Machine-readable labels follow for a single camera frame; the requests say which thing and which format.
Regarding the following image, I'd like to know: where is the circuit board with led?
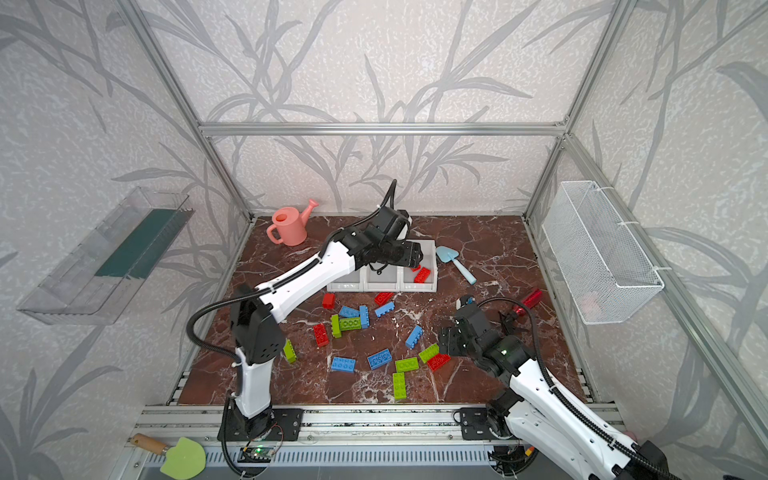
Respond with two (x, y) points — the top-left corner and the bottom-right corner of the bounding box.
(237, 445), (281, 465)

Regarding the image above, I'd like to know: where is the white wire mesh basket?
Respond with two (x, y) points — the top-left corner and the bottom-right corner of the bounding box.
(543, 180), (664, 325)

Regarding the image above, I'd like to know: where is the red tool right side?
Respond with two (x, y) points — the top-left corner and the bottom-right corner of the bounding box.
(514, 289), (543, 316)

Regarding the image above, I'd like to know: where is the red lego pair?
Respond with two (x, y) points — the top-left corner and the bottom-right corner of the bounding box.
(313, 324), (330, 347)

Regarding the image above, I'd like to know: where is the green spatula wooden handle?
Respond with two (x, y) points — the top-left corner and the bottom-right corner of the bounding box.
(129, 434), (206, 480)

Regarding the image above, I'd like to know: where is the clear plastic wall shelf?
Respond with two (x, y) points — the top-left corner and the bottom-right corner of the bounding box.
(17, 187), (194, 325)

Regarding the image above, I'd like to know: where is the green lego upright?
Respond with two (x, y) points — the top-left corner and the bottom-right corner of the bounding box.
(392, 372), (407, 401)
(331, 315), (342, 339)

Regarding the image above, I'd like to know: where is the green lego flat centre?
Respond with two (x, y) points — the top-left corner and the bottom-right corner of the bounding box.
(339, 317), (362, 332)

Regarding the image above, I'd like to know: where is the green lego lower middle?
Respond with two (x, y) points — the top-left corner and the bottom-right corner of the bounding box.
(395, 357), (419, 373)

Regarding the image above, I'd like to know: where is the green lego far left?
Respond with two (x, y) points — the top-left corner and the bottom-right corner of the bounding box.
(283, 339), (297, 364)

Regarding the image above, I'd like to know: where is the green lego right tilted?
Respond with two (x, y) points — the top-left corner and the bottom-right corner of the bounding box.
(418, 343), (440, 364)

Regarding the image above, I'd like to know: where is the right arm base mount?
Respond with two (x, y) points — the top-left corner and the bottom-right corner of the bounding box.
(454, 407), (512, 441)

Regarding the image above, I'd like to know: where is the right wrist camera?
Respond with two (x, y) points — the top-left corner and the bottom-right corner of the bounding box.
(456, 294), (475, 310)

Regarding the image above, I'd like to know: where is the white three-compartment bin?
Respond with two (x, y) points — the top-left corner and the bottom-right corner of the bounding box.
(327, 240), (438, 293)

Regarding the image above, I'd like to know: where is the blue lego upright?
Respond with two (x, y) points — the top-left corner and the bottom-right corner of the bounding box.
(359, 305), (370, 329)

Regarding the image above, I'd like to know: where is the blue lego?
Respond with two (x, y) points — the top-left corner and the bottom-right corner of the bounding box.
(359, 305), (370, 329)
(405, 326), (423, 349)
(367, 349), (392, 370)
(339, 306), (360, 318)
(331, 357), (356, 373)
(374, 301), (395, 318)

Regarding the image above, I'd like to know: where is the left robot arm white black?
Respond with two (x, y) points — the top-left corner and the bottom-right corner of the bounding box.
(186, 204), (423, 440)

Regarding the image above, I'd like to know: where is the light blue toy shovel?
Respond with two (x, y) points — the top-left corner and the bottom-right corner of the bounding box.
(435, 246), (476, 285)

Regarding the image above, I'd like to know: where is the green lego bottom upright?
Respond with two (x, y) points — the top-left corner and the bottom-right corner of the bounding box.
(392, 372), (407, 401)

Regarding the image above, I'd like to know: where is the pink watering can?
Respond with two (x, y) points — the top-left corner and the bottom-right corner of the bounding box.
(266, 199), (319, 247)

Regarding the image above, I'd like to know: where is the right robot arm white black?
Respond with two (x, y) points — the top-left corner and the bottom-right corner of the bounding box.
(441, 295), (676, 479)

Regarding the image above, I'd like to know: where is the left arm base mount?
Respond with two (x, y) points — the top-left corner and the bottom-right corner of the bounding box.
(217, 406), (304, 442)

